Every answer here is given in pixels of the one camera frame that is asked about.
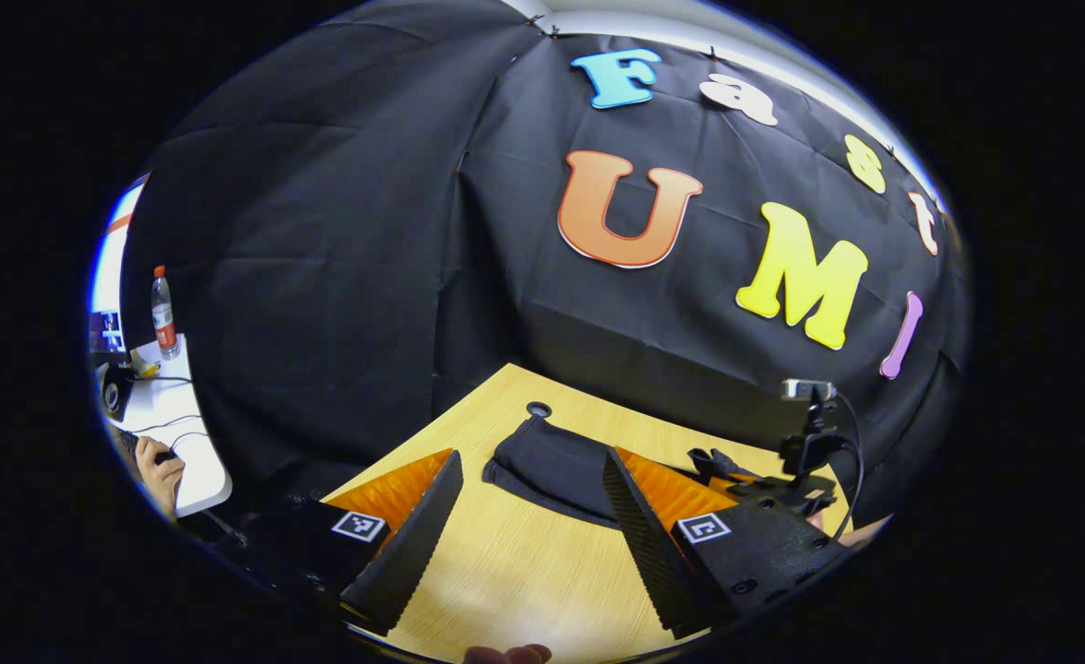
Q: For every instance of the white desk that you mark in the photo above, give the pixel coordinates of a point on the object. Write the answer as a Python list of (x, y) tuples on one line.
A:
[(201, 461)]

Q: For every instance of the bright white screen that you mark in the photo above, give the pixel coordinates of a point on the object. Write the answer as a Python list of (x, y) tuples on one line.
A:
[(109, 267)]

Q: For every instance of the black desk device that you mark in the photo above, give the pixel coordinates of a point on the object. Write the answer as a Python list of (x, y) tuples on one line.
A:
[(116, 394)]

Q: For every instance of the black jeans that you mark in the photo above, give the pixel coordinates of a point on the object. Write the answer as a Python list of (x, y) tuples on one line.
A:
[(552, 461)]

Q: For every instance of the black backdrop cloth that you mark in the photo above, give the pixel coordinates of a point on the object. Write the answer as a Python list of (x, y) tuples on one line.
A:
[(367, 231)]

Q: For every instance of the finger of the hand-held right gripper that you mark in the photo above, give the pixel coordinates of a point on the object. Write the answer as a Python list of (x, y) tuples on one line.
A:
[(713, 463)]

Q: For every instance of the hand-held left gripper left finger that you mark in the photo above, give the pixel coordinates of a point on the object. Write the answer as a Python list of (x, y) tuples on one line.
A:
[(409, 549)]

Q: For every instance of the red cap plastic bottle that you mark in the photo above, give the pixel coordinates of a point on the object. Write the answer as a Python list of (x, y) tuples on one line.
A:
[(165, 318)]

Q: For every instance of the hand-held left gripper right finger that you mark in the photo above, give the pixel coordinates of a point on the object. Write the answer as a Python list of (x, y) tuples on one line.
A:
[(649, 549)]

